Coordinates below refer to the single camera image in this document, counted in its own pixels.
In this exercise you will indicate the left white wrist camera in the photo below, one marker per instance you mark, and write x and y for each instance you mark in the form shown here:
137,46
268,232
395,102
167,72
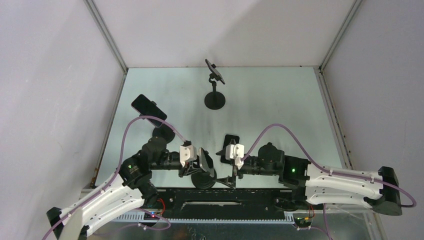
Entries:
187,153

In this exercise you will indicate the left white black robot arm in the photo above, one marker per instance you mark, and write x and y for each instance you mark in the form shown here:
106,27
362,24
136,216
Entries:
127,189

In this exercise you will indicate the teal blue phone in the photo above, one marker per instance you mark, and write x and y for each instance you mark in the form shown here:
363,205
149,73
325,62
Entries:
228,139

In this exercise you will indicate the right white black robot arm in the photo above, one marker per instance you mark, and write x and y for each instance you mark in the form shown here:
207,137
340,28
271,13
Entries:
375,190

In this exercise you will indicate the small circuit board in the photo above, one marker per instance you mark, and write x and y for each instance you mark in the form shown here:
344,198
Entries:
150,216
303,222

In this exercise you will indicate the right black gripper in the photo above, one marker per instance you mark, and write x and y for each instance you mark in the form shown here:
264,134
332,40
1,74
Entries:
230,181

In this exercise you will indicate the black front mounting rail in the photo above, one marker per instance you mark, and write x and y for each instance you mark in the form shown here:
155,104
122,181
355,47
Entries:
225,204

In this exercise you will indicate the right small circuit board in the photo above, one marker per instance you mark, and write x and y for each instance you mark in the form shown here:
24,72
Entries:
303,222

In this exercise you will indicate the left small circuit board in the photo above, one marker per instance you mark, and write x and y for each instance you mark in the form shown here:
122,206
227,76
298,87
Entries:
150,216

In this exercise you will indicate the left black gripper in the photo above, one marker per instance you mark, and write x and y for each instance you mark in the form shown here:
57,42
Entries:
189,169

